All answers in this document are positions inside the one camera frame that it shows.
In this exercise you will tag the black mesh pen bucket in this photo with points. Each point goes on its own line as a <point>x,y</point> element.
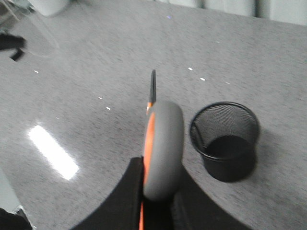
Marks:
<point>225,134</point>

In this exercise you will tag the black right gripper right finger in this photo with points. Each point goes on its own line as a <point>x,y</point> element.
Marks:
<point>192,209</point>

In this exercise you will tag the grey orange handled scissors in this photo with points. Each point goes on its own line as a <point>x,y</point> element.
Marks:
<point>163,147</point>

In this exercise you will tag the white cylindrical container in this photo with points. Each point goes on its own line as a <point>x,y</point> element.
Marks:
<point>49,7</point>

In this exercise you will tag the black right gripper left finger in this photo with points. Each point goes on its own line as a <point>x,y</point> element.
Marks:
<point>121,209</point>

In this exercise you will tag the black object at table edge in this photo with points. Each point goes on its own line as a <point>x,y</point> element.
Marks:
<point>8,41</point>

